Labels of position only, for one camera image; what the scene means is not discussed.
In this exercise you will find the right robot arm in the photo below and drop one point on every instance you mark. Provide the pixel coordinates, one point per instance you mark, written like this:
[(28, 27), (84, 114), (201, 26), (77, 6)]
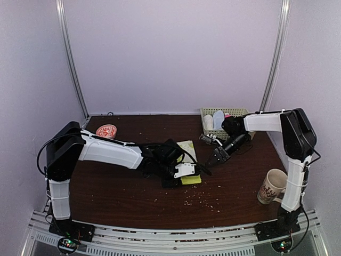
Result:
[(299, 140)]

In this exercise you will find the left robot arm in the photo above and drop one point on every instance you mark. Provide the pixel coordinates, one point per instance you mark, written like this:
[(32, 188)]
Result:
[(73, 144)]

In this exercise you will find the white rolled towel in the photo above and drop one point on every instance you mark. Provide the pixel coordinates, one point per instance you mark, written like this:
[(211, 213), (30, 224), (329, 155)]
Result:
[(208, 122)]

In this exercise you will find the green plastic basket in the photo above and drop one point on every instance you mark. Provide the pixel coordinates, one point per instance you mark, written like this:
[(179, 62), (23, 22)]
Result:
[(232, 111)]

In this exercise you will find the right aluminium corner post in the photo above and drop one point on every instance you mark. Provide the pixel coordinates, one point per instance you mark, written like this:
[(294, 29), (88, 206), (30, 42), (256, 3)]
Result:
[(277, 53)]

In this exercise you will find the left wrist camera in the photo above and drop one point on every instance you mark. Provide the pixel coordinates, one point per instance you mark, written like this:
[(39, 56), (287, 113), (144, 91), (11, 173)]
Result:
[(184, 169)]

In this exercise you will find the light blue rolled towel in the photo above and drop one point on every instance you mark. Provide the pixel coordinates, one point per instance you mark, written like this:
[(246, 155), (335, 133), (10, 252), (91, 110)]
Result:
[(218, 118)]

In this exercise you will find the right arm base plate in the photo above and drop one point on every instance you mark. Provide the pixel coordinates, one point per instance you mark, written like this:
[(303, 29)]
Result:
[(271, 230)]

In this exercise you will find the aluminium corner post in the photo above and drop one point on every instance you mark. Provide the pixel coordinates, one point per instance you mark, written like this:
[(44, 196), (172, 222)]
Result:
[(70, 58), (277, 53)]

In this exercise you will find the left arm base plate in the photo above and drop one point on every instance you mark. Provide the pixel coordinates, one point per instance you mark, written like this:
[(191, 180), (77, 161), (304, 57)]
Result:
[(72, 232)]

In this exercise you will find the right circuit board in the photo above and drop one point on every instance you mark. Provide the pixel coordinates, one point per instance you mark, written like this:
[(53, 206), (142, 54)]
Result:
[(282, 246)]

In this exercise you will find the cream mug red pattern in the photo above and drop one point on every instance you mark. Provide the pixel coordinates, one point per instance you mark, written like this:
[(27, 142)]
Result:
[(273, 185)]

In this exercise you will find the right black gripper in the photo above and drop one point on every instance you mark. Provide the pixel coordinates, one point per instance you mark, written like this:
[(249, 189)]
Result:
[(222, 157)]

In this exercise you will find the circuit board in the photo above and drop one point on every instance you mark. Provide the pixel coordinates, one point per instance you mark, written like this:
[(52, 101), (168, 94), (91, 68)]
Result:
[(67, 245), (282, 246)]

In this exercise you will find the left circuit board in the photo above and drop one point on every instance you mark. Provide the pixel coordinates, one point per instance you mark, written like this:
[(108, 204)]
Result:
[(67, 245)]

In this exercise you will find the green patterned towel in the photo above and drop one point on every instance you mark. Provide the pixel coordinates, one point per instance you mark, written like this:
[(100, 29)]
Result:
[(189, 148)]

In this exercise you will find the aluminium front rail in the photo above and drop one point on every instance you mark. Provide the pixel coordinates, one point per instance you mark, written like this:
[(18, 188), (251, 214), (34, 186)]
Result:
[(111, 240)]

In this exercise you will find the red patterned bowl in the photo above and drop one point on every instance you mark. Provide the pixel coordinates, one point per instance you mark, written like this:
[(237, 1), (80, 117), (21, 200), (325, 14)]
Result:
[(108, 131)]

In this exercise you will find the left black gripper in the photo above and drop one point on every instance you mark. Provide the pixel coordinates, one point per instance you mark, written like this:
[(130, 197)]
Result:
[(166, 184)]

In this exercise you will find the left aluminium corner post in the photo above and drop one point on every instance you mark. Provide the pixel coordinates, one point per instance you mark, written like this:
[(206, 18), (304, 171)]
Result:
[(70, 58)]

